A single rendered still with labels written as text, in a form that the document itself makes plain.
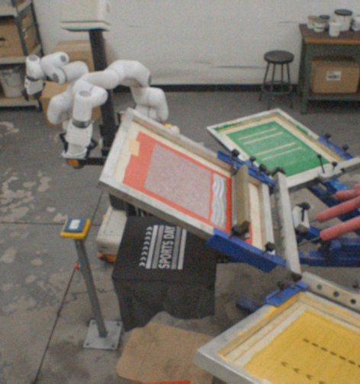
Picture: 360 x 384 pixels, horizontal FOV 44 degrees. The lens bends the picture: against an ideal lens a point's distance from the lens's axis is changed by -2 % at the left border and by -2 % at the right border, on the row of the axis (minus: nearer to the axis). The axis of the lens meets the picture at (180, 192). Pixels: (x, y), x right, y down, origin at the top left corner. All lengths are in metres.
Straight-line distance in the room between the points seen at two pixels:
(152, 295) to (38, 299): 1.41
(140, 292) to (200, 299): 0.29
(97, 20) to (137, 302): 1.32
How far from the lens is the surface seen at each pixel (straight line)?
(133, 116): 2.14
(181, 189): 1.94
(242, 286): 3.34
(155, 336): 3.06
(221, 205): 2.01
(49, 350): 3.17
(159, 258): 2.20
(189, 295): 2.18
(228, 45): 5.73
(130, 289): 2.20
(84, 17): 2.17
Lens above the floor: 2.51
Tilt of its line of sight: 37 degrees down
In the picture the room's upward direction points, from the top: 3 degrees counter-clockwise
